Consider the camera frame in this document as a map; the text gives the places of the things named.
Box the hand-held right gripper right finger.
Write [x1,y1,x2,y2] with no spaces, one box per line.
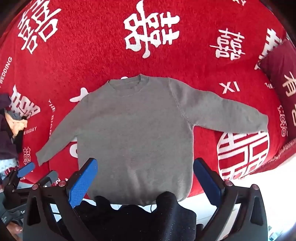
[193,158,269,241]

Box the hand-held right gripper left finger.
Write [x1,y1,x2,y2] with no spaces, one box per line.
[22,158,99,241]

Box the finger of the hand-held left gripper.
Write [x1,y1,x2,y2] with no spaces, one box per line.
[5,162,36,186]
[40,171,59,186]

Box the grey knit sweater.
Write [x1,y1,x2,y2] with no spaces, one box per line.
[36,74,269,206]

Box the pile of mixed clothes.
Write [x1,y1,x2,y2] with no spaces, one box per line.
[0,93,29,173]

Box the person's black clothing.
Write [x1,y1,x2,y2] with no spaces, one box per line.
[75,191,197,241]

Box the red printed blanket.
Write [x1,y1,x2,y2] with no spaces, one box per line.
[0,0,292,186]

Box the dark red printed pillow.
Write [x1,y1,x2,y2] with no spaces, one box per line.
[257,38,296,139]

